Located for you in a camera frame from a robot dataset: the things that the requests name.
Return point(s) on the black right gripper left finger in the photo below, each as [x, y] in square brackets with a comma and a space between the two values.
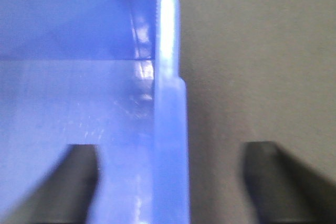
[66, 194]

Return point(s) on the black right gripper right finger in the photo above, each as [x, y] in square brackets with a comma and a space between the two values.
[283, 189]

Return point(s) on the large blue plastic bin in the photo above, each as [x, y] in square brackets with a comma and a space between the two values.
[103, 73]

